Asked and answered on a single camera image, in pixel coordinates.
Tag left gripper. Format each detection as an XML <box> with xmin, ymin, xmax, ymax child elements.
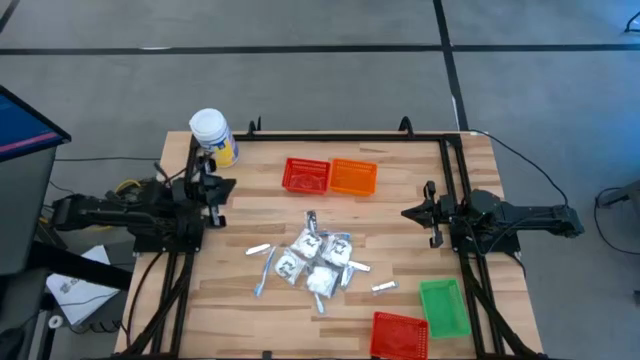
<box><xmin>184</xmin><ymin>155</ymin><xmax>237</xmax><ymax>229</ymax></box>

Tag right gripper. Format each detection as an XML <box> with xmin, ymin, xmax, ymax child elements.
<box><xmin>401</xmin><ymin>180</ymin><xmax>459</xmax><ymax>249</ymax></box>

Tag hair ties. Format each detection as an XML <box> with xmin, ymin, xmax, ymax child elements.
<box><xmin>273</xmin><ymin>248</ymin><xmax>307</xmax><ymax>286</ymax></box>
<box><xmin>321</xmin><ymin>233</ymin><xmax>354</xmax><ymax>267</ymax></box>
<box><xmin>290</xmin><ymin>227</ymin><xmax>324</xmax><ymax>260</ymax></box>

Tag cotton balls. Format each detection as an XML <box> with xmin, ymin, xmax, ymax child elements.
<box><xmin>304</xmin><ymin>264</ymin><xmax>341</xmax><ymax>299</ymax></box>

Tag yellow white wipes canister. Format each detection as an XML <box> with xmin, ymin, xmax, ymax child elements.
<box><xmin>188</xmin><ymin>107</ymin><xmax>240</xmax><ymax>169</ymax></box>

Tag orange plastic mesh basket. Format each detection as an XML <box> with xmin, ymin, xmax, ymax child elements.
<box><xmin>329</xmin><ymin>158</ymin><xmax>379</xmax><ymax>197</ymax></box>

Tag red plastic mesh basket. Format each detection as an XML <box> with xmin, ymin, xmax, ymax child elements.
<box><xmin>369</xmin><ymin>311</ymin><xmax>430</xmax><ymax>360</ymax></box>
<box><xmin>281</xmin><ymin>157</ymin><xmax>332</xmax><ymax>195</ymax></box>

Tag green plastic mesh basket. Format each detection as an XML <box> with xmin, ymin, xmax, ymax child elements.
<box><xmin>418</xmin><ymin>278</ymin><xmax>473</xmax><ymax>340</ymax></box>

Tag black support beam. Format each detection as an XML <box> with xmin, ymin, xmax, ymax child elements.
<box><xmin>27</xmin><ymin>241</ymin><xmax>134</xmax><ymax>292</ymax></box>

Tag white paper sheet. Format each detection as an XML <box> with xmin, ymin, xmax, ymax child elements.
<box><xmin>45</xmin><ymin>244</ymin><xmax>122</xmax><ymax>327</ymax></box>

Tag grey furniture leg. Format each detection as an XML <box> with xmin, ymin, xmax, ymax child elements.
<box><xmin>597</xmin><ymin>179</ymin><xmax>640</xmax><ymax>209</ymax></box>

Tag computer monitor with blue screen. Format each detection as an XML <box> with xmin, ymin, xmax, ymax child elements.
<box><xmin>0</xmin><ymin>84</ymin><xmax>72</xmax><ymax>164</ymax></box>

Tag black stand base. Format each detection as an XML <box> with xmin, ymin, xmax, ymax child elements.
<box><xmin>0</xmin><ymin>269</ymin><xmax>56</xmax><ymax>360</ymax></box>

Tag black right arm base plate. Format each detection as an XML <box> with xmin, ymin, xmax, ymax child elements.
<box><xmin>448</xmin><ymin>214</ymin><xmax>522</xmax><ymax>255</ymax></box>

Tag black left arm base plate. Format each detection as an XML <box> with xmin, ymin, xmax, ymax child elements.
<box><xmin>132</xmin><ymin>214</ymin><xmax>206</xmax><ymax>254</ymax></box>

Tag yellow cable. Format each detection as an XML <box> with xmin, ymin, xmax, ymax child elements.
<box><xmin>102</xmin><ymin>178</ymin><xmax>144</xmax><ymax>232</ymax></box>

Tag black metal table frame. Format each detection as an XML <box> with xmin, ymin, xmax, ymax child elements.
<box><xmin>117</xmin><ymin>115</ymin><xmax>549</xmax><ymax>360</ymax></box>

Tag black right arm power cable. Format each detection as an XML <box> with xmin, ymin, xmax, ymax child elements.
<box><xmin>469</xmin><ymin>129</ymin><xmax>571</xmax><ymax>207</ymax></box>

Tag black floor cable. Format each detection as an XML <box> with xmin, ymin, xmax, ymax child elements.
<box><xmin>593</xmin><ymin>187</ymin><xmax>640</xmax><ymax>257</ymax></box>

